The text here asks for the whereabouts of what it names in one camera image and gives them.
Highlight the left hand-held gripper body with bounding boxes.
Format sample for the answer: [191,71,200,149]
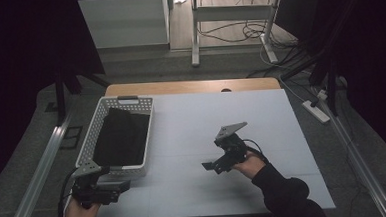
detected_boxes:
[70,158,119,210]

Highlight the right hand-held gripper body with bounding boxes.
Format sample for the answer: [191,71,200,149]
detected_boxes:
[211,121,251,175]

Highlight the black pants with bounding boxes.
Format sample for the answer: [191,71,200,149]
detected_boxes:
[90,105,154,169]

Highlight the white plastic basket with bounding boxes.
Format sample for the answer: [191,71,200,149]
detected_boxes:
[71,94,158,181]

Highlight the person's right hand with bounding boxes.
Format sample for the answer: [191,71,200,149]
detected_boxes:
[231,150,268,181]

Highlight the white table mat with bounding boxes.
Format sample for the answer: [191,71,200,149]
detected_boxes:
[53,85,337,217]

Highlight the black floor socket plate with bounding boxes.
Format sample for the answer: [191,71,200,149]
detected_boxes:
[59,125,84,150]

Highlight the wooden table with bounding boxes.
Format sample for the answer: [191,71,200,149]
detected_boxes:
[104,75,282,99]

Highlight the white power strip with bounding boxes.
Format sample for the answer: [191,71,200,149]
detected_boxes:
[302,98,331,126]

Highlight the black metal stand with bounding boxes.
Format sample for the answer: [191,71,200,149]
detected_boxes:
[53,64,114,128]
[274,0,368,120]

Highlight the white plug adapter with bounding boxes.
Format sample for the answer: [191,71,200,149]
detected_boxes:
[315,88,329,102]

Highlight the dark curtain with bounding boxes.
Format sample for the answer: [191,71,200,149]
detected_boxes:
[0,0,112,196]
[276,0,386,178]

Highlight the white cabinet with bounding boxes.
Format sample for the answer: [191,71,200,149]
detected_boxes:
[77,0,173,50]

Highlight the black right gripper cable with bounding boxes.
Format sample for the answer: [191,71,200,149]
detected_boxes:
[242,138,270,167]

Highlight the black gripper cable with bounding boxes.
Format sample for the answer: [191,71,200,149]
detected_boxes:
[242,138,270,167]
[55,167,84,217]

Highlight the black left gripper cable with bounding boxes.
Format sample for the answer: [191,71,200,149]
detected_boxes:
[55,167,84,217]

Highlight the aluminium rail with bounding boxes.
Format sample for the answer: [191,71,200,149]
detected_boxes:
[312,83,386,217]
[0,108,84,217]

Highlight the tangle of floor cables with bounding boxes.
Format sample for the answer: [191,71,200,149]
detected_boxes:
[198,17,301,54]

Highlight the white desk frame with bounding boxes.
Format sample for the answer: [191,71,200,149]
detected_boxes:
[188,0,287,68]

